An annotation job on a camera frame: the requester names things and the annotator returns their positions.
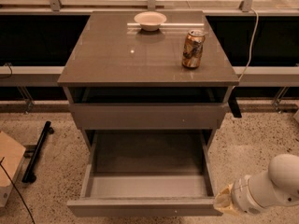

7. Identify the gold soda can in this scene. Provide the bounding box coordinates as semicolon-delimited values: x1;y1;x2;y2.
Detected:
182;30;206;69

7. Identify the black cable on floor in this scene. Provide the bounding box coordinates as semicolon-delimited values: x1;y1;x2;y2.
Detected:
0;156;37;224

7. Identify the white cable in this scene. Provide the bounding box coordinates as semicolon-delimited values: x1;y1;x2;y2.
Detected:
237;8;260;81

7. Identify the grey drawer cabinet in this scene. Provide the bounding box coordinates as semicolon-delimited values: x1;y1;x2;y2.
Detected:
57;10;240;185

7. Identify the cardboard box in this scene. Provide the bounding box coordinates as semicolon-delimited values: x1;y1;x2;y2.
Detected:
0;131;25;208

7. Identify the black bar on floor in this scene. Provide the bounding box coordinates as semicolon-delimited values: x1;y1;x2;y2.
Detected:
21;120;54;183

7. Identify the white bowl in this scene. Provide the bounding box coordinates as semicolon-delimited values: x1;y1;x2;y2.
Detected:
134;11;166;32

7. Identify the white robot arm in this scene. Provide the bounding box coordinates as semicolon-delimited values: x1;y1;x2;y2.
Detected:
213;154;299;216

